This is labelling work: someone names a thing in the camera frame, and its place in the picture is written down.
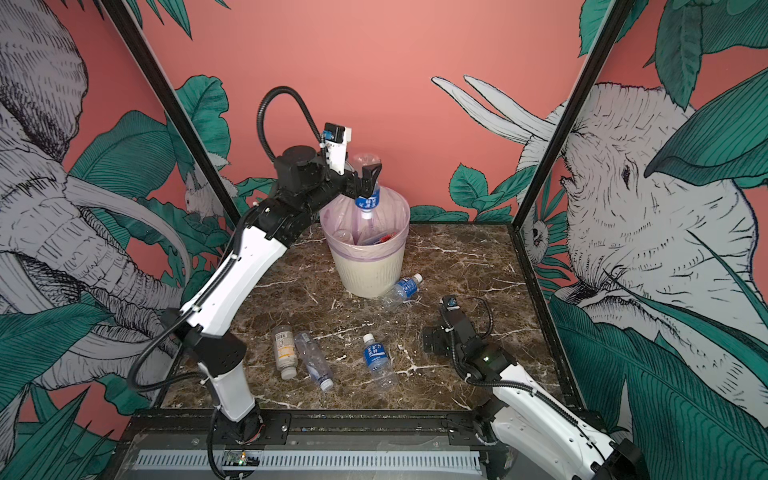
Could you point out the front blue label bottle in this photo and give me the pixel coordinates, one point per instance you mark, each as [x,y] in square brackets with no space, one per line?
[379,363]

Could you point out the clear green label bottle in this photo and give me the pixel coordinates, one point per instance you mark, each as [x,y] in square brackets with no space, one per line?
[344,236]

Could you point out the purple plastic bin liner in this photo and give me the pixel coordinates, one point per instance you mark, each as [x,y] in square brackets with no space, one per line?
[391,216]

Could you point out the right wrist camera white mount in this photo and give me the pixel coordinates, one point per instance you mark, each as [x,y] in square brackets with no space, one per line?
[449,303]

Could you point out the white ribbed trash bin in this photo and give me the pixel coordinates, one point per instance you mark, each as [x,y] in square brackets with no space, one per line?
[369,278]

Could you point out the black frame post left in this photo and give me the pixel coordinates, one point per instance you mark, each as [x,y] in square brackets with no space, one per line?
[127,27]

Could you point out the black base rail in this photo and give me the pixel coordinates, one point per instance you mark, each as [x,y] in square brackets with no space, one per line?
[188,428]

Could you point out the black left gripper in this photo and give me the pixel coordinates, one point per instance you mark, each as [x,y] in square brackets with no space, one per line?
[352,190]

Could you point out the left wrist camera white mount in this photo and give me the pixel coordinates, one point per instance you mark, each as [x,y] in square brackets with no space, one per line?
[335,140]

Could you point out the white slotted cable duct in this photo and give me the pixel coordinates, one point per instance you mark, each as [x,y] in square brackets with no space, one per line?
[462,462]

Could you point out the blue label white cap bottle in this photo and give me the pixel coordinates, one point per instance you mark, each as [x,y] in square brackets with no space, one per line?
[368,168]

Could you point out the black frame post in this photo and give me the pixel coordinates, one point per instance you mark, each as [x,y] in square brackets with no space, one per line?
[616,16]
[127,27]

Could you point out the beige label pill bottle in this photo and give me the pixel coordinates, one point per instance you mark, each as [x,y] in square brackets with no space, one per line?
[285,354]

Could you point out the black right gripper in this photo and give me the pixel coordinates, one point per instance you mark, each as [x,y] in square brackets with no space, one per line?
[439,335]

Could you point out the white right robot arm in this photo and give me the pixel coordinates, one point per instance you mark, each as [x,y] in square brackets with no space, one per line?
[521,414]

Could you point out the clear crushed bottle blue cap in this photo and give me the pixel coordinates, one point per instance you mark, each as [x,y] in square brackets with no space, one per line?
[314,359]

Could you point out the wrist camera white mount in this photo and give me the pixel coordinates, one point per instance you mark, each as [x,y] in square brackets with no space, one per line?
[335,140]
[449,303]

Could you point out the black frame post right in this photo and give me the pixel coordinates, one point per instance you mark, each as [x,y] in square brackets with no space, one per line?
[616,16]

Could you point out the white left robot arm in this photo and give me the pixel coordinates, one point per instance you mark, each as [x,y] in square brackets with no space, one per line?
[262,236]

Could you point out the blue label bottle by bin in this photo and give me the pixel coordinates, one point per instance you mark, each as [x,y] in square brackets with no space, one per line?
[403,290]

